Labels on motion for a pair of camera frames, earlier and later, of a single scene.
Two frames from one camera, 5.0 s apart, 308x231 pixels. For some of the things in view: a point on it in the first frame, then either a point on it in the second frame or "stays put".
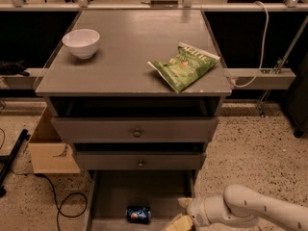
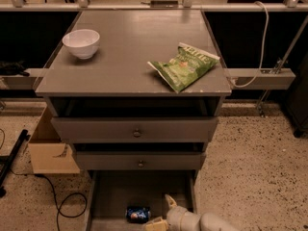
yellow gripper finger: x=184 y=201 -> x=171 y=203
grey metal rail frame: x=275 y=78 stays put
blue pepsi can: x=139 y=215 stays put
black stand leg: x=5 y=166 stays put
